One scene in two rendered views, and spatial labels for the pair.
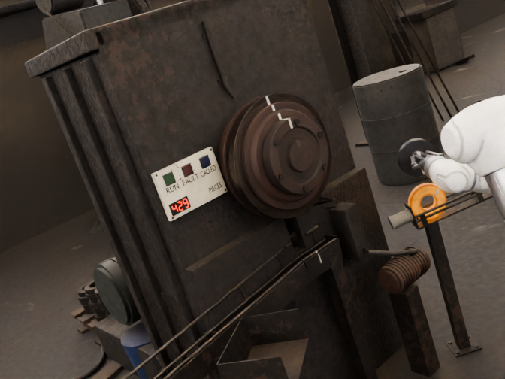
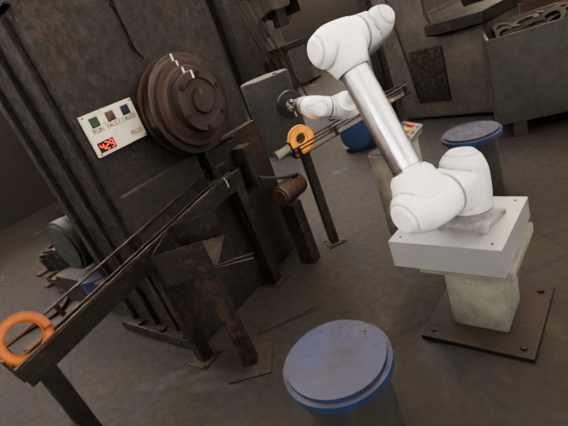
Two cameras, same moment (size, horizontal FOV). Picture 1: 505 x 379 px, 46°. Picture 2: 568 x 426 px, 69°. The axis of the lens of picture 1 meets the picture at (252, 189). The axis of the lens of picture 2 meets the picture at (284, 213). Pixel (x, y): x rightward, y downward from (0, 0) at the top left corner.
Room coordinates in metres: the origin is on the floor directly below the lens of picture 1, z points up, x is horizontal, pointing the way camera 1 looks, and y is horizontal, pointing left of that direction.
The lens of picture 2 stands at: (0.12, 0.08, 1.27)
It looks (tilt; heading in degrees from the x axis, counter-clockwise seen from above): 23 degrees down; 347
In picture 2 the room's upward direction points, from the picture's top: 21 degrees counter-clockwise
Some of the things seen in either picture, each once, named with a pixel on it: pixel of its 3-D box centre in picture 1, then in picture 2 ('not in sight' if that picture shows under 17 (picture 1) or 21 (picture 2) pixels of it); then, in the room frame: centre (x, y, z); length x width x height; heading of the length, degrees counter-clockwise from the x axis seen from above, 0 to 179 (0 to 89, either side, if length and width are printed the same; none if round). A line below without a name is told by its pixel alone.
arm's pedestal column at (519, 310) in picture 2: not in sight; (483, 284); (1.23, -0.81, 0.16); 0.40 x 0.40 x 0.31; 31
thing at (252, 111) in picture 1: (279, 156); (187, 104); (2.20, -0.14, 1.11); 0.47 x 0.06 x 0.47; 124
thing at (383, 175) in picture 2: not in sight; (389, 192); (2.08, -0.99, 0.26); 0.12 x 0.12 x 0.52
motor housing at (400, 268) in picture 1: (415, 311); (300, 219); (2.27, -0.49, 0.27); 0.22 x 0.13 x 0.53; 124
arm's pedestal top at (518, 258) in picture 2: not in sight; (476, 247); (1.23, -0.81, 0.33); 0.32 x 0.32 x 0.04; 31
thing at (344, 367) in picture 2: not in sight; (354, 406); (1.01, -0.11, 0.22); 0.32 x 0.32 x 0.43
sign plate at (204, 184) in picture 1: (190, 183); (114, 127); (2.10, 0.20, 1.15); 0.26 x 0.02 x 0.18; 124
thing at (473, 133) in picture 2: not in sight; (476, 164); (1.98, -1.53, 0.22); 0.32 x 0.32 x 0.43
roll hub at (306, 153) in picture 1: (297, 155); (200, 101); (2.12, -0.19, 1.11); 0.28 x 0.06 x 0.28; 124
